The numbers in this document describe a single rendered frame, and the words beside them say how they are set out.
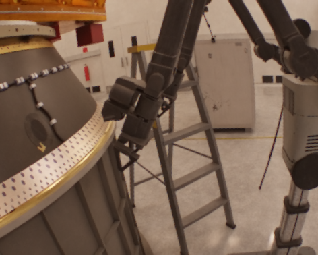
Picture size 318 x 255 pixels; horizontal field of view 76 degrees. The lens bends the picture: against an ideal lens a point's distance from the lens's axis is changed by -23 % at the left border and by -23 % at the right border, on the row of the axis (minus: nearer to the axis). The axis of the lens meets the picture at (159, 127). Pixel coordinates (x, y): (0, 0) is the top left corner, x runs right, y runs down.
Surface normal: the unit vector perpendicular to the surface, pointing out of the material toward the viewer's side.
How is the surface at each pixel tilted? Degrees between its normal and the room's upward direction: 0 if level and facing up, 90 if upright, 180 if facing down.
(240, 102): 90
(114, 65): 90
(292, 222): 90
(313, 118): 90
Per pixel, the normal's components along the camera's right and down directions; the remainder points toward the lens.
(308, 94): -0.40, 0.35
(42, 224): 0.87, 0.05
